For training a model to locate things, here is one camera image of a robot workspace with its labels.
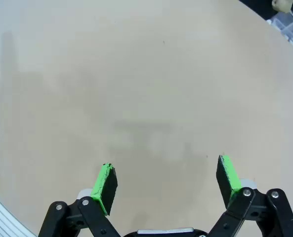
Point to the person's right hand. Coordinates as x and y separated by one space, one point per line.
280 5

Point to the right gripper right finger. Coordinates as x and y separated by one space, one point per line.
226 180

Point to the clear plastic storage bin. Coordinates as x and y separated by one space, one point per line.
292 32

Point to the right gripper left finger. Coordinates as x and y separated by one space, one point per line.
104 187

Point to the person in black t-shirt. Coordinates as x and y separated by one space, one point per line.
261 6

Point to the white ribbed panel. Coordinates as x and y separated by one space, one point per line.
3 217

